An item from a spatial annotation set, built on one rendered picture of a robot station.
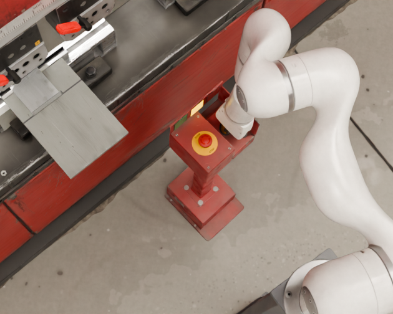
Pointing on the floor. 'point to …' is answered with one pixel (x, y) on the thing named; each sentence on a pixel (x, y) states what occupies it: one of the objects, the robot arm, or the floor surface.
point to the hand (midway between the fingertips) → (230, 127)
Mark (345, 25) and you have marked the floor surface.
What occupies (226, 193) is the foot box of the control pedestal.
